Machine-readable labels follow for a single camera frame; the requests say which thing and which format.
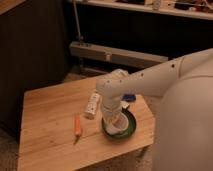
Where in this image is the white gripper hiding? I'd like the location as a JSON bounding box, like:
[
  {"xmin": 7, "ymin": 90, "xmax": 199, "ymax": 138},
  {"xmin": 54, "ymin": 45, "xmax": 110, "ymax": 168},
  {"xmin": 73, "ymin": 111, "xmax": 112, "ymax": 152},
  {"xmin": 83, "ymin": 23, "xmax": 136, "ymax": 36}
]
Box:
[{"xmin": 101, "ymin": 99, "xmax": 122, "ymax": 127}]

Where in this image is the white ceramic cup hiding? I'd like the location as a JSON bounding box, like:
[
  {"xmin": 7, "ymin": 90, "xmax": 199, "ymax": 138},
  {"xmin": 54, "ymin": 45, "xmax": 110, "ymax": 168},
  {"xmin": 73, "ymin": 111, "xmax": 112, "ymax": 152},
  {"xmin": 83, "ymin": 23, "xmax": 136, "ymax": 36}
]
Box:
[{"xmin": 106, "ymin": 115, "xmax": 129, "ymax": 135}]

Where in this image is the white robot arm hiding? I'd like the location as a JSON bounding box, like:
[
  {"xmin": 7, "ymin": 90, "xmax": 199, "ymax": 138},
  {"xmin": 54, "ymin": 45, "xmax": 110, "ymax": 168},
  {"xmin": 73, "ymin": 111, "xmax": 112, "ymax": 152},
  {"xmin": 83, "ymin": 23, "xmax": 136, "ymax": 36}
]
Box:
[{"xmin": 96, "ymin": 48, "xmax": 213, "ymax": 171}]

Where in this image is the blue sponge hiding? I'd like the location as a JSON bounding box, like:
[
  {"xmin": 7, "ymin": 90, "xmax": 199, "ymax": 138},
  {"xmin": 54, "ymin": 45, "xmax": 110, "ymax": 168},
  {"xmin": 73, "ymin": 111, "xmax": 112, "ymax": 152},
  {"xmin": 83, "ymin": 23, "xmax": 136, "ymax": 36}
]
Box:
[{"xmin": 122, "ymin": 94, "xmax": 136, "ymax": 102}]

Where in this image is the white bottle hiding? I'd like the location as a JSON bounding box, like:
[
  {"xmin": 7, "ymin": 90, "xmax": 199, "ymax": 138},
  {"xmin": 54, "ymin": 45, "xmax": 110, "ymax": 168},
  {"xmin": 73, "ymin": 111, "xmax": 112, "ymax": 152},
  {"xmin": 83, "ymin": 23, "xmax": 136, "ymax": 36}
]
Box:
[{"xmin": 84, "ymin": 92, "xmax": 100, "ymax": 119}]

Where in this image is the green plate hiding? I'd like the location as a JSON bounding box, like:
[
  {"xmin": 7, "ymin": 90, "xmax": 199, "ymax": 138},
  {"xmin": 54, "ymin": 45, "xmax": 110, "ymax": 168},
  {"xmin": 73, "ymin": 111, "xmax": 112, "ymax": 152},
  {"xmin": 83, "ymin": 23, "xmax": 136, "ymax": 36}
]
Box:
[{"xmin": 101, "ymin": 109, "xmax": 137, "ymax": 140}]

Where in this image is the orange carrot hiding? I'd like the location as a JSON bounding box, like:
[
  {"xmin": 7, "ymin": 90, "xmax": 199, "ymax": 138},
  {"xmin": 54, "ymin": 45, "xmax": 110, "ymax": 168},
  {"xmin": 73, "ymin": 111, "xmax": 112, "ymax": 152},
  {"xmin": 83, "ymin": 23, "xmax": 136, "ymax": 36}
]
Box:
[{"xmin": 74, "ymin": 115, "xmax": 82, "ymax": 144}]

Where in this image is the grey metal beam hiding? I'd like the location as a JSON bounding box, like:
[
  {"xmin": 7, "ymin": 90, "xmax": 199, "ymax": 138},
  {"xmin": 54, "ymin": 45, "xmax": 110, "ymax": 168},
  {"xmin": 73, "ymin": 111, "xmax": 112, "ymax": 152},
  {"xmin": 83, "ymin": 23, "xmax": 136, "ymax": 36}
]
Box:
[{"xmin": 69, "ymin": 41, "xmax": 168, "ymax": 68}]

